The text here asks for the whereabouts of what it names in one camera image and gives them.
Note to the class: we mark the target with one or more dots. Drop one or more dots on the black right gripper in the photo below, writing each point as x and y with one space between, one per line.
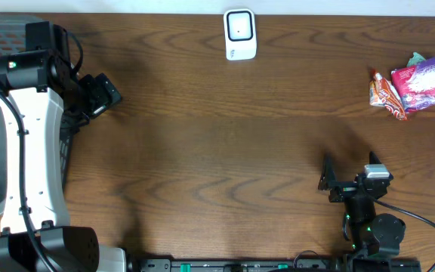
328 181

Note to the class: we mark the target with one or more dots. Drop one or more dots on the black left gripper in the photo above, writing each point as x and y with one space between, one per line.
102 95

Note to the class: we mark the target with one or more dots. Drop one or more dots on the small orange snack pack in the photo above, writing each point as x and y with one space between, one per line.
374 99

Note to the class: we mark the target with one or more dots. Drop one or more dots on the orange chocolate bar wrapper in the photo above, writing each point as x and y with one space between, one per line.
389 96

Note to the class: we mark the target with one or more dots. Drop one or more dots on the red purple noodle packet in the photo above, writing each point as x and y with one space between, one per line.
415 85

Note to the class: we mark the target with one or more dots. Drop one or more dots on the teal snack wrapper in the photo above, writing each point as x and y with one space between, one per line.
416 59

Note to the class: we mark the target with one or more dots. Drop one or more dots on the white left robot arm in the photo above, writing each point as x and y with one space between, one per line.
63 248

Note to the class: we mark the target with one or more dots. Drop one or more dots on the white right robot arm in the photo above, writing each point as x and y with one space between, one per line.
375 238

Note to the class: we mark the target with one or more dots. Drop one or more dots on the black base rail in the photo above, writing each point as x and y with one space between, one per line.
302 264

